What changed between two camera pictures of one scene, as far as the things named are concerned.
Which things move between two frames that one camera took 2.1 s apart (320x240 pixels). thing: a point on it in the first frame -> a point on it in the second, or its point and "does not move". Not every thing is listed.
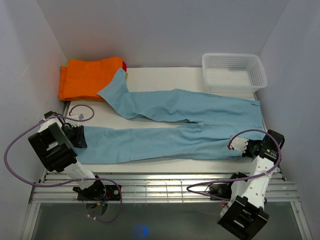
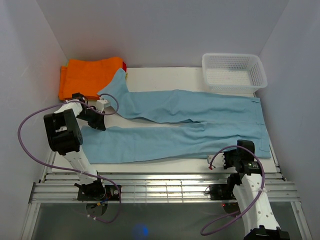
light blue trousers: (214, 121) does not move
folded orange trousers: (82, 80) does not move
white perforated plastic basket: (233, 73) does not move
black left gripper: (79, 140) -> (98, 124)
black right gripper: (250, 142) -> (226, 153)
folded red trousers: (124, 67) does not move
